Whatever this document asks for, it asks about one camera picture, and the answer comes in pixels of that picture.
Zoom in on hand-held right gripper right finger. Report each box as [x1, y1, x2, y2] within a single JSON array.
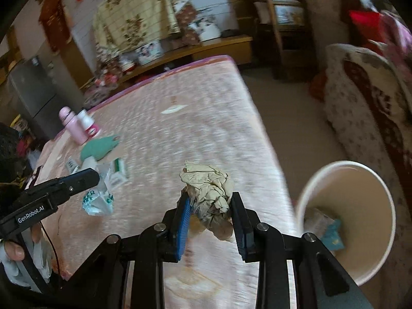
[[230, 191, 374, 309]]

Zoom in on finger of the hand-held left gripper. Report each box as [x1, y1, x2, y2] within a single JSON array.
[[56, 168, 100, 197]]

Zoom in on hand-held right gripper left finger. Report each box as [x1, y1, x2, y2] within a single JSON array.
[[59, 191, 194, 309]]

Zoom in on white plastic bag green print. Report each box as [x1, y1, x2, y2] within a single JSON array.
[[82, 162, 115, 217]]

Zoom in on teal green cloth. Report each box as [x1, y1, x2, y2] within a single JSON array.
[[80, 134, 122, 162]]

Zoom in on green white carton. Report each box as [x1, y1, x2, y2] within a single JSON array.
[[106, 157, 129, 188]]

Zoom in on beige paper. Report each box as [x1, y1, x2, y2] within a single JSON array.
[[178, 160, 235, 241]]

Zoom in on white bucket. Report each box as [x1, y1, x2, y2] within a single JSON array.
[[294, 160, 396, 286]]

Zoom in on person's left hand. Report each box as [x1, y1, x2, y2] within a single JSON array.
[[0, 224, 54, 285]]

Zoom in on white bottle pink label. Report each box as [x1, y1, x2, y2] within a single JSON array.
[[78, 109, 102, 138]]

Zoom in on white crumpled packet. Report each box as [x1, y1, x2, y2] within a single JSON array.
[[303, 208, 337, 235]]

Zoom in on teal packet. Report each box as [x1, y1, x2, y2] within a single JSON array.
[[320, 219, 345, 252]]

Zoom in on grey refrigerator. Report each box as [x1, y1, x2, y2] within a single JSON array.
[[6, 56, 60, 139]]

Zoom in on heap of colourful packets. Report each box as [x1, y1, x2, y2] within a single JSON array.
[[82, 51, 139, 107]]

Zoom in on framed couple photo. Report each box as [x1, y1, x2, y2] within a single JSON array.
[[137, 42, 163, 66]]

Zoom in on floral covered sofa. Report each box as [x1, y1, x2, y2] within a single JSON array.
[[323, 43, 412, 219]]

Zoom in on orange red floor bag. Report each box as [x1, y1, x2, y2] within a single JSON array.
[[311, 71, 327, 100]]

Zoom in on yellow checked floral cloth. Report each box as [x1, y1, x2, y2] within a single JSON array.
[[92, 0, 202, 54]]

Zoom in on maroon patterned blanket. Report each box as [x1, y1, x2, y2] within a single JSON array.
[[343, 59, 412, 181]]

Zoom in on low wooden cabinet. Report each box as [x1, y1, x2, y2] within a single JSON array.
[[80, 35, 253, 91]]

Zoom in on wedding photo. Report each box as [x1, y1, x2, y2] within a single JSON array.
[[190, 16, 221, 42]]

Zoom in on wooden chair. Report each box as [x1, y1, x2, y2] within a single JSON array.
[[246, 0, 317, 79]]

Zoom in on floral printed box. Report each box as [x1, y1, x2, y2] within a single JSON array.
[[275, 5, 305, 24]]

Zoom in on pink floral clothes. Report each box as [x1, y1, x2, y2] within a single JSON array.
[[380, 10, 412, 71]]

